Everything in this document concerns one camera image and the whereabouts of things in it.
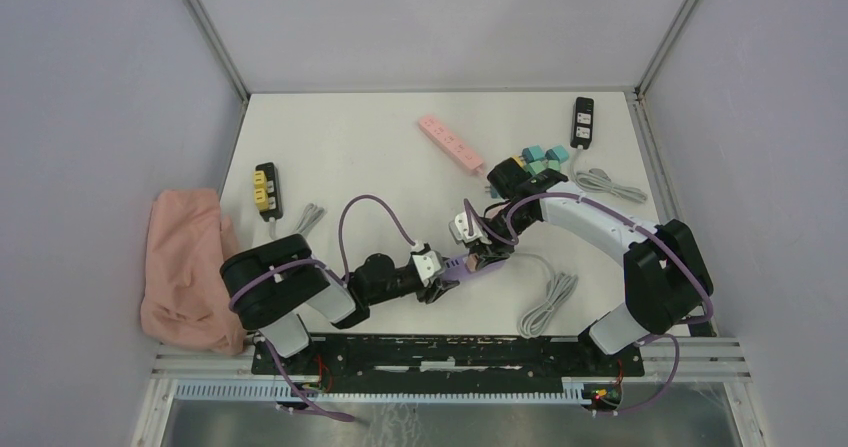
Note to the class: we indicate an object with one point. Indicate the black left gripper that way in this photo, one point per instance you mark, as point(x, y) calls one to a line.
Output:
point(438, 287)

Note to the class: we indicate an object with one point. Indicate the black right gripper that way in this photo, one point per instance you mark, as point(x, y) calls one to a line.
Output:
point(490, 253)

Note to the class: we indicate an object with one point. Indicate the purple power strip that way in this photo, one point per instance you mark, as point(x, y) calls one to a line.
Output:
point(457, 270)

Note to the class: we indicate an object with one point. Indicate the beige pink charger plug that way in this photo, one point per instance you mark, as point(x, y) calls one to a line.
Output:
point(473, 263)

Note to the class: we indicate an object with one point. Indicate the green cube plug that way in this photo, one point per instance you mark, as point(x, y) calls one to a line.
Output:
point(537, 167)

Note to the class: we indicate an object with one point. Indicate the teal USB charger plug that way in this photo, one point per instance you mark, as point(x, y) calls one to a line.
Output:
point(557, 153)
point(533, 154)

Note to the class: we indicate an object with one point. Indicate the pink power strip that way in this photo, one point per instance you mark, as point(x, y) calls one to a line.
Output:
point(451, 144)

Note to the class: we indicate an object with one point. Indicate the black power strip green USB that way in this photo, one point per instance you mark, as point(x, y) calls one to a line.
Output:
point(582, 123)

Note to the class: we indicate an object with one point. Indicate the small black power strip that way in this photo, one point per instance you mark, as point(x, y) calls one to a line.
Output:
point(276, 211)

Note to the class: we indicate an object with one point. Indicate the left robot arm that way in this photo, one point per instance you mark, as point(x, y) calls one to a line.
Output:
point(267, 285)

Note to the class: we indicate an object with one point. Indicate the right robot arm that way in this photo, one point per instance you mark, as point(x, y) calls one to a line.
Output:
point(666, 281)

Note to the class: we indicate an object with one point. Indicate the yellow charger plug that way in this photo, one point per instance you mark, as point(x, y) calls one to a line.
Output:
point(261, 199)
point(259, 179)

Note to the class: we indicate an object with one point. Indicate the pink cloth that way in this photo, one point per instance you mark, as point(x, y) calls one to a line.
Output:
point(185, 302)

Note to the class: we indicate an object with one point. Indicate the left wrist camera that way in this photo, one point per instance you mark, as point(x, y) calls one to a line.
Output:
point(428, 263)

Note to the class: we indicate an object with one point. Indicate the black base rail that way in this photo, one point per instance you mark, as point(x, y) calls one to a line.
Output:
point(443, 364)

